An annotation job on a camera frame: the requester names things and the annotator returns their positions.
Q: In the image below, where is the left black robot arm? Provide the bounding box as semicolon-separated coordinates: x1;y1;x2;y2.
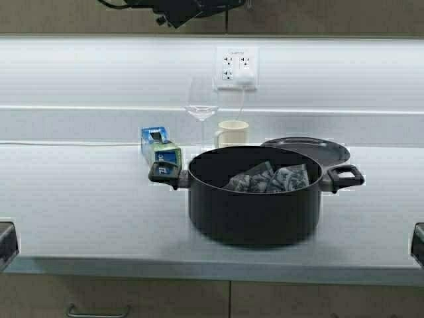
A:
99;0;246;28

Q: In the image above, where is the black cooking pot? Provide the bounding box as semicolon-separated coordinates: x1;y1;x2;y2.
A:
148;146;364;246

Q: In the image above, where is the blue Ziploc box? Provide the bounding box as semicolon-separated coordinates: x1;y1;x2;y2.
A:
140;127;182;180

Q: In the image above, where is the left wooden drawer front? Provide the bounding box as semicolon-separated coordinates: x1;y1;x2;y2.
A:
1;274;230;317

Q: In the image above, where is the left drawer metal handle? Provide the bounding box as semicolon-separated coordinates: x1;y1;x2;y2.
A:
65;303;132;318

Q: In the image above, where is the clear wine glass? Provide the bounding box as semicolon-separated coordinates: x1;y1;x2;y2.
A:
185;76;219;147

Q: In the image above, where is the middle wooden drawer front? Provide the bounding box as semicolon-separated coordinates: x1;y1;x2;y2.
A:
230;282;423;317

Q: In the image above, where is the wooden drawer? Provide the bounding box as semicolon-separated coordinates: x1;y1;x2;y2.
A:
1;274;230;317
230;282;423;317

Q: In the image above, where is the cream ceramic mug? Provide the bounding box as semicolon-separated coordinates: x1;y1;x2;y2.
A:
214;120;250;148

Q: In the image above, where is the crumpled bag inside pot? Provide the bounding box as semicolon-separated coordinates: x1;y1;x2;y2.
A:
223;162;309;193

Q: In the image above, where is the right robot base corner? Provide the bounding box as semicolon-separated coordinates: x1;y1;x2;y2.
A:
410;223;424;268

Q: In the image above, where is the white wall outlet plate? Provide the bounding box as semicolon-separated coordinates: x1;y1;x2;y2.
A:
215;46;259;91

